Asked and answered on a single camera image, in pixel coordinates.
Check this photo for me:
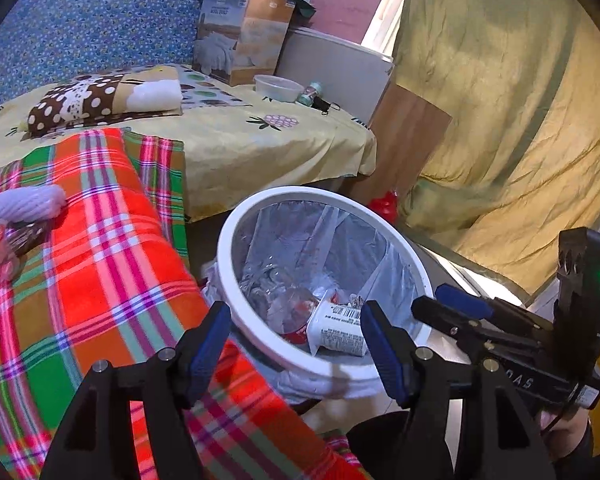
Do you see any red detergent bottle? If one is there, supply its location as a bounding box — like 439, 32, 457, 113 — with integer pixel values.
367, 190, 400, 226

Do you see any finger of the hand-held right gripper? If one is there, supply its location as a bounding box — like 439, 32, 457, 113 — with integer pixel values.
434, 283, 560, 342
411, 296, 542, 357

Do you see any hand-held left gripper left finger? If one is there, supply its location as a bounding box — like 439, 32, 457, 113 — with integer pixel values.
39, 301, 232, 480

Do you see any yellow pineapple print bed sheet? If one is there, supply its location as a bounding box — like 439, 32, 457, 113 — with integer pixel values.
0, 62, 378, 221

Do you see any white cabinet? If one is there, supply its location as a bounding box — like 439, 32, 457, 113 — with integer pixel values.
275, 27, 396, 121

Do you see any yellow curtain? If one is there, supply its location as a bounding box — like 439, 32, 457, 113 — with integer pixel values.
390, 0, 600, 296

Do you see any red wrapper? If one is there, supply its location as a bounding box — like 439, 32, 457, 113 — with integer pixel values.
282, 300, 326, 346

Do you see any small black clip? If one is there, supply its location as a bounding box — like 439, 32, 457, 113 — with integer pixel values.
312, 95, 343, 115

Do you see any wooden board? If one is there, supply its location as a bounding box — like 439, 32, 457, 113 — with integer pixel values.
352, 82, 453, 206

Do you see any white foam net sleeve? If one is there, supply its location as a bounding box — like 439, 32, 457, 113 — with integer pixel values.
0, 184, 68, 223

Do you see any brown polka dot pillow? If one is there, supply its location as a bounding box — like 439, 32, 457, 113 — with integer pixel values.
26, 65, 185, 138

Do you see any white yogurt cup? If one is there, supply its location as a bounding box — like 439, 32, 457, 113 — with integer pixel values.
306, 299, 368, 357

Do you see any circle print cloth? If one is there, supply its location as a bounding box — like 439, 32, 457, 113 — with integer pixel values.
177, 67, 253, 111

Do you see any white round trash bin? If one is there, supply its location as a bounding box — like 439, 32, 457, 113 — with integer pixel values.
202, 200, 421, 403

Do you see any person's right hand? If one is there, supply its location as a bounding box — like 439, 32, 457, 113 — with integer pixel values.
540, 407, 593, 461

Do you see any brown sachet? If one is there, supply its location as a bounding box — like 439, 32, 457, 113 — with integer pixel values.
7, 224, 48, 258

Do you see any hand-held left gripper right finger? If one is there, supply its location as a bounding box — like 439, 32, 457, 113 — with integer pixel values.
360, 300, 556, 480

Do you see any blue floral headboard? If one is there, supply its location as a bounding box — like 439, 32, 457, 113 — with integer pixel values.
0, 0, 271, 116

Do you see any clear plastic bowl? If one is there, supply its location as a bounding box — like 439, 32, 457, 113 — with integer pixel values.
253, 74, 305, 103

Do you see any printed cardboard bedding box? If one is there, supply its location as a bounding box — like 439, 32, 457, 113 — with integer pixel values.
192, 0, 297, 87

